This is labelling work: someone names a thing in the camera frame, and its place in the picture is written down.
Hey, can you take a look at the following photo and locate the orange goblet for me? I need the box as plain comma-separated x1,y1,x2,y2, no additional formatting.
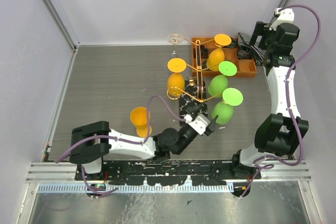
206,34,232,71
130,107,152,138
167,58,187,97

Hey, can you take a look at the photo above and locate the green goblet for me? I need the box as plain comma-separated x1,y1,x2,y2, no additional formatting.
207,61,237,98
211,88,244,125

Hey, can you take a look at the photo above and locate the orange goblet front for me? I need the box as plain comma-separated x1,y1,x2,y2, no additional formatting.
130,107,152,138

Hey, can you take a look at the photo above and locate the gold wine glass rack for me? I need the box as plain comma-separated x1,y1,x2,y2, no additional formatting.
167,39,222,116

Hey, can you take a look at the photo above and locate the clear champagne flute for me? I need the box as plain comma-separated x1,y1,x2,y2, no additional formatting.
167,34,183,58

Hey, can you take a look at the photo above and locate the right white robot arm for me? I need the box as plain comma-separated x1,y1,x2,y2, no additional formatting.
230,22,309,179

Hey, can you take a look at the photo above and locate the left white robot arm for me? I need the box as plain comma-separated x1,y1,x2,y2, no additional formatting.
66,105,218,180

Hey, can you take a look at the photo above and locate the striped grey cloth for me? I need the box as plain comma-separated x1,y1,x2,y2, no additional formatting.
237,33,266,66

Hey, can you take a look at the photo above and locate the dark cloth right compartment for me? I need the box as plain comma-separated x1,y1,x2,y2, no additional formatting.
237,49,253,60

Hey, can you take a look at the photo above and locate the orange divided tray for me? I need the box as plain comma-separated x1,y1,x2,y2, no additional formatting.
191,37,257,78

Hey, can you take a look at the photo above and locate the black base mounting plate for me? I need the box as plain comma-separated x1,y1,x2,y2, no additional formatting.
86,159,257,186

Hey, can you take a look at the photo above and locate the dark rolled cloth in tray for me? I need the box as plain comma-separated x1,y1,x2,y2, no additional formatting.
201,45,208,55

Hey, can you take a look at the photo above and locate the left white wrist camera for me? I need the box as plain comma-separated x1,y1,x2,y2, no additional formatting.
184,113,210,135

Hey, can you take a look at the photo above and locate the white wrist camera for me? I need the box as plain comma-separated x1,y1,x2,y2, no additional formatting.
269,8,295,30
184,113,210,135

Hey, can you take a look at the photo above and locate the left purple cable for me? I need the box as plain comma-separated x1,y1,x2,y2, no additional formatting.
55,94,190,200

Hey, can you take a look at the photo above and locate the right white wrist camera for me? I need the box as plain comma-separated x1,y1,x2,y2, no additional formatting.
269,8,295,30

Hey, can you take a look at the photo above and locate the slotted cable duct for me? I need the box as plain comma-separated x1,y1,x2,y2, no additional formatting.
37,183,234,193

